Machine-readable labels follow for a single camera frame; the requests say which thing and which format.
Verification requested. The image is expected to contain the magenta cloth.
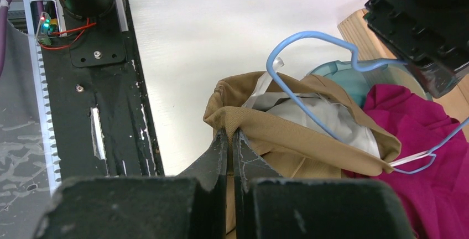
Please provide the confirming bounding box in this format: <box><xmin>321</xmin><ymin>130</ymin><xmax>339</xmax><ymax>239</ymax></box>
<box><xmin>363</xmin><ymin>84</ymin><xmax>468</xmax><ymax>238</ymax></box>

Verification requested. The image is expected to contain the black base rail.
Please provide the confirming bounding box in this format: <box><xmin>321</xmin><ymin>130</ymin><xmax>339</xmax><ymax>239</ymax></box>
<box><xmin>42</xmin><ymin>0</ymin><xmax>164</xmax><ymax>180</ymax></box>

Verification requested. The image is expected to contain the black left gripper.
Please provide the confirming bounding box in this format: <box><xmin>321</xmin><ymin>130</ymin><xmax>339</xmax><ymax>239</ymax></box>
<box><xmin>365</xmin><ymin>0</ymin><xmax>468</xmax><ymax>98</ymax></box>

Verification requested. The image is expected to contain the wooden clothes rack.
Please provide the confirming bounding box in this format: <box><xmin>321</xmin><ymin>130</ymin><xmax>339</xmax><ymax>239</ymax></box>
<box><xmin>337</xmin><ymin>8</ymin><xmax>469</xmax><ymax>141</ymax></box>

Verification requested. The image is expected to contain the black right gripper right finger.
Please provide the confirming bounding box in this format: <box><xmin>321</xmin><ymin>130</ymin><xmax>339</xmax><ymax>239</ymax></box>
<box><xmin>232</xmin><ymin>129</ymin><xmax>414</xmax><ymax>238</ymax></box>

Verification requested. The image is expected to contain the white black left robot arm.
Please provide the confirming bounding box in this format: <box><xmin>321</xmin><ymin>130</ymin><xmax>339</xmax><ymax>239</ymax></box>
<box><xmin>60</xmin><ymin>0</ymin><xmax>468</xmax><ymax>98</ymax></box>

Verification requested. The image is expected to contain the white slotted cable duct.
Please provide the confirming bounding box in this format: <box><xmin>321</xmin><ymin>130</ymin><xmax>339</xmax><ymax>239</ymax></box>
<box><xmin>23</xmin><ymin>0</ymin><xmax>61</xmax><ymax>194</ymax></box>

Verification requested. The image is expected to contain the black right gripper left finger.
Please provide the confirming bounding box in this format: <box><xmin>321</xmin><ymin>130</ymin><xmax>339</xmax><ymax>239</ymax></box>
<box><xmin>33</xmin><ymin>129</ymin><xmax>228</xmax><ymax>238</ymax></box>

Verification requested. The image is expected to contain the teal plastic basket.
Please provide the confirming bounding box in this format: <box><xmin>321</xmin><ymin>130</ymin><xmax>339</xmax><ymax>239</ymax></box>
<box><xmin>309</xmin><ymin>60</ymin><xmax>432</xmax><ymax>107</ymax></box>

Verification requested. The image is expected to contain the light blue wire hanger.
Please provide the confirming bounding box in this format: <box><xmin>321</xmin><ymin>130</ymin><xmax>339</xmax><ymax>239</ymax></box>
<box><xmin>266</xmin><ymin>31</ymin><xmax>468</xmax><ymax>174</ymax></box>

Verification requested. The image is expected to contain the brown skirt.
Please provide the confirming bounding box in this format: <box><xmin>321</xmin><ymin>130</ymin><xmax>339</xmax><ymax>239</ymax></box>
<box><xmin>202</xmin><ymin>70</ymin><xmax>403</xmax><ymax>239</ymax></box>

